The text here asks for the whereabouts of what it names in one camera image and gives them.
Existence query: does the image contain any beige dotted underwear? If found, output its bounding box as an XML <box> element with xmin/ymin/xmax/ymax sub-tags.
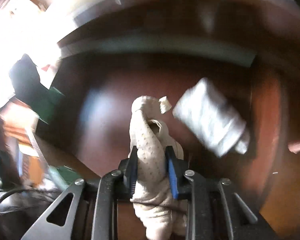
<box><xmin>129</xmin><ymin>96</ymin><xmax>187</xmax><ymax>239</ymax></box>

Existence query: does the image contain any green underwear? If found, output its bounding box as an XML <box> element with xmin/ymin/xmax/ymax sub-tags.
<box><xmin>37</xmin><ymin>87</ymin><xmax>64</xmax><ymax>124</ymax></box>

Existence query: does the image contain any grey folded underwear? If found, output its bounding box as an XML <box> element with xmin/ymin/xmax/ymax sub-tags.
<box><xmin>173</xmin><ymin>78</ymin><xmax>250</xmax><ymax>158</ymax></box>

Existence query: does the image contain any dark wooden dresser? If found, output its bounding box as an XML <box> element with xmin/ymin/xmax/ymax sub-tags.
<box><xmin>57</xmin><ymin>0</ymin><xmax>300</xmax><ymax>106</ymax></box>

